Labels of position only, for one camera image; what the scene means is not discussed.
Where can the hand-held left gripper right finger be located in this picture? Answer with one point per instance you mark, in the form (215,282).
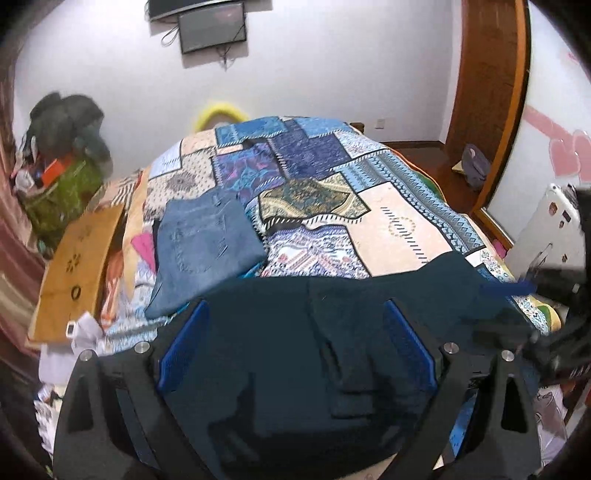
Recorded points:
(411,342)

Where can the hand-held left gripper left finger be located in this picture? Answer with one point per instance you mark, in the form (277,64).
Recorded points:
(180,351)

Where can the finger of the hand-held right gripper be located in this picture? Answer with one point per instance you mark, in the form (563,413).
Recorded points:
(501,330)
(510,288)

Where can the dark navy pants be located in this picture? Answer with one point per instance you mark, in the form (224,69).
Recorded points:
(286,346)

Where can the white plastic board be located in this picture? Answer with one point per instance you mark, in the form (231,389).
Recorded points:
(542,230)

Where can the folded blue jeans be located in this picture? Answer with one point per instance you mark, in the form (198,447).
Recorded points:
(203,249)

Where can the white crumpled paper clutter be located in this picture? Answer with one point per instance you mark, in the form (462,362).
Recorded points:
(69,355)

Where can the patchwork printed bedspread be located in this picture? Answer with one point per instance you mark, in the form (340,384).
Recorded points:
(392,221)

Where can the grey bag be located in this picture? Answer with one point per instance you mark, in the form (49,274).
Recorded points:
(475,166)

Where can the wooden lap desk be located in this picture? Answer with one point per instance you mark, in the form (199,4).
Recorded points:
(78,272)

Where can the pink striped curtain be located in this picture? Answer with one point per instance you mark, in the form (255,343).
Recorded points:
(14,277)

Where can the green patterned bag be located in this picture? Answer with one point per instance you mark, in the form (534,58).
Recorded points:
(64,203)

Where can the orange box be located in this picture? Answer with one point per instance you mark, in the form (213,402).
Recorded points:
(56,171)

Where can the wooden door frame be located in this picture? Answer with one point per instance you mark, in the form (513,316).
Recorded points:
(489,92)

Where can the wooden bed frame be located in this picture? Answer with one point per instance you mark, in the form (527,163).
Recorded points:
(356,126)

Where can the small black wall monitor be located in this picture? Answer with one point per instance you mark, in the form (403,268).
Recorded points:
(211,28)

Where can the black wall television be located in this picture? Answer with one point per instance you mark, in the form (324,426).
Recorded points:
(184,7)

